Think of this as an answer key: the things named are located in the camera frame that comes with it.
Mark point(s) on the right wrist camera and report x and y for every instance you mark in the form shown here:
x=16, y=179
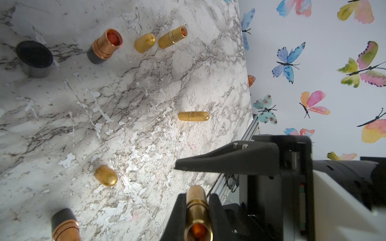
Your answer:
x=341, y=217

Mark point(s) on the gold lipstick cap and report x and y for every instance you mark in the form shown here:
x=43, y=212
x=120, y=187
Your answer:
x=145, y=42
x=106, y=176

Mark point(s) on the gold lipstick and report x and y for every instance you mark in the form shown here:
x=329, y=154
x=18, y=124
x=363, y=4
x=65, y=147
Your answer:
x=173, y=37
x=194, y=116
x=198, y=223

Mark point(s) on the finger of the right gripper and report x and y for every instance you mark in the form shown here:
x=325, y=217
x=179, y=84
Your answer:
x=260, y=158

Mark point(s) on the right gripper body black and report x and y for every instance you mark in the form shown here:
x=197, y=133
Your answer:
x=277, y=207

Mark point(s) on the black lipstick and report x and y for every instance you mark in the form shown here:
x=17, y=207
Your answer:
x=104, y=47
x=65, y=226

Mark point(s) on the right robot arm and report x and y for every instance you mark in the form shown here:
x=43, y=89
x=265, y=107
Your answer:
x=364, y=179

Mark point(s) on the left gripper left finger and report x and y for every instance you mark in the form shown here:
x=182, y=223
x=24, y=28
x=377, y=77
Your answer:
x=175, y=228

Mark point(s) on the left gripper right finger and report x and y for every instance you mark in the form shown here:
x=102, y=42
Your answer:
x=220, y=225

